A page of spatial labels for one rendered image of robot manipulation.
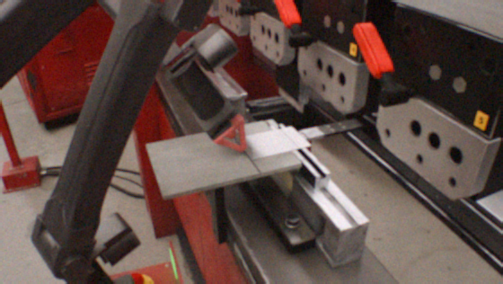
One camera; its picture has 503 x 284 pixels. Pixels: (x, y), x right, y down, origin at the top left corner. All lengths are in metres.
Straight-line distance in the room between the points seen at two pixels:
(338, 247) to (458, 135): 0.36
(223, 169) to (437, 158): 0.42
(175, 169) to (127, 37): 0.37
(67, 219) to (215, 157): 0.35
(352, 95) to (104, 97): 0.30
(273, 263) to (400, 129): 0.37
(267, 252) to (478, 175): 0.45
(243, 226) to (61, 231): 0.40
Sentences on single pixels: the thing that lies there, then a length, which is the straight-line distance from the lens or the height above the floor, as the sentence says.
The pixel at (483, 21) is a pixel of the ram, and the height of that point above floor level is 1.35.
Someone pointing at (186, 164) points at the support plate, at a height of 1.00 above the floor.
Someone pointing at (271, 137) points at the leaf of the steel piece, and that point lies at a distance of 0.82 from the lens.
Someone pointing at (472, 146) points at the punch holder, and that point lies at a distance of 0.39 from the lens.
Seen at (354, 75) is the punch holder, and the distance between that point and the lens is 0.51.
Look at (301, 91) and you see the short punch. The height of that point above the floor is 1.13.
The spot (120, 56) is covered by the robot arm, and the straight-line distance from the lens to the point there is 0.43.
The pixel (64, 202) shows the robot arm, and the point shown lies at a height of 1.13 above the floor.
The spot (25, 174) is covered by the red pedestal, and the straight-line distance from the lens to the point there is 2.62.
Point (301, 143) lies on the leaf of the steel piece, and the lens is 0.80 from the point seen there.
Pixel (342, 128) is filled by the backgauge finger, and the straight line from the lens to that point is 0.87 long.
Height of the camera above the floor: 1.42
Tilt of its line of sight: 31 degrees down
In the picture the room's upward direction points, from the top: straight up
